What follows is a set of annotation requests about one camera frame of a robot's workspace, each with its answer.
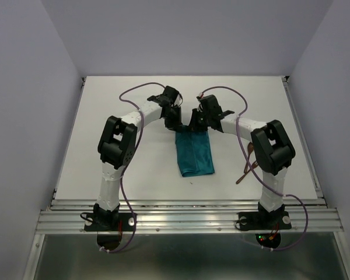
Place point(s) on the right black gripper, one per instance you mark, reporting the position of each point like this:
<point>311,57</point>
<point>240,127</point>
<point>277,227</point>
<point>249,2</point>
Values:
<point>192,125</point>

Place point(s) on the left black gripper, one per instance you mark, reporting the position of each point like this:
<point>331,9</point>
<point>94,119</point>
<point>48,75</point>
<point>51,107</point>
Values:
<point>178,122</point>

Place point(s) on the teal cloth napkin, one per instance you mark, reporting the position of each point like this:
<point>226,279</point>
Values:
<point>194,157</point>

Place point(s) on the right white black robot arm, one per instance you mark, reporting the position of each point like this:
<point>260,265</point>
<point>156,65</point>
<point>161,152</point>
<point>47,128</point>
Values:
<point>273,150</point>

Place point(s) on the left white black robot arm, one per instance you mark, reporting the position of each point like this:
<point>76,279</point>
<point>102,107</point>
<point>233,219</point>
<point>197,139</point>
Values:
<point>118,143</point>

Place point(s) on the brown wooden spoon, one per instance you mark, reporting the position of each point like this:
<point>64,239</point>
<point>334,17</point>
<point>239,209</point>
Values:
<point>250,150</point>

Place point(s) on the brown wooden fork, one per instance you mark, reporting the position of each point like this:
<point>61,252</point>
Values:
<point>254,165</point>

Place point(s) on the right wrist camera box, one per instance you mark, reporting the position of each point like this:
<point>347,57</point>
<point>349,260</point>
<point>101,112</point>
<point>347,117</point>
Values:
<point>210,106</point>

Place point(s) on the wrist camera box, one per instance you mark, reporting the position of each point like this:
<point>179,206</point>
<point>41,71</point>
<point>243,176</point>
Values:
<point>171,94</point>
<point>210,106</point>

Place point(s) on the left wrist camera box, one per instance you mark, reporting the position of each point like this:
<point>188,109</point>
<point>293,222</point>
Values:
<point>171,94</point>

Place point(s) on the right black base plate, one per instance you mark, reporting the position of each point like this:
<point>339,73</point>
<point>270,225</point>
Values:
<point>260,221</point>

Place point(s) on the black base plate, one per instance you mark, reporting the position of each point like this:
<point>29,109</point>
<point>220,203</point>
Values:
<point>260,221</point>
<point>122,222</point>

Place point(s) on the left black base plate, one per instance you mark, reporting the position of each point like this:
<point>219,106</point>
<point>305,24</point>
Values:
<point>122,222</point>

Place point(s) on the aluminium frame rail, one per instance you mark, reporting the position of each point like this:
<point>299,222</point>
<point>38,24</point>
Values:
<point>187,216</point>

